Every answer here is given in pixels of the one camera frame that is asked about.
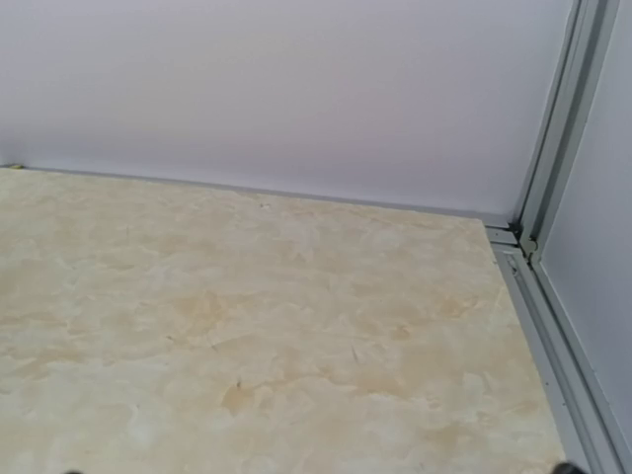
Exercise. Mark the grey aluminium right corner post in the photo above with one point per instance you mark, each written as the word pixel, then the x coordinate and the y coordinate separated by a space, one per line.
pixel 585 42

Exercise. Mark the grey aluminium side rail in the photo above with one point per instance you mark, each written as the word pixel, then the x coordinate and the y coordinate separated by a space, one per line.
pixel 585 423

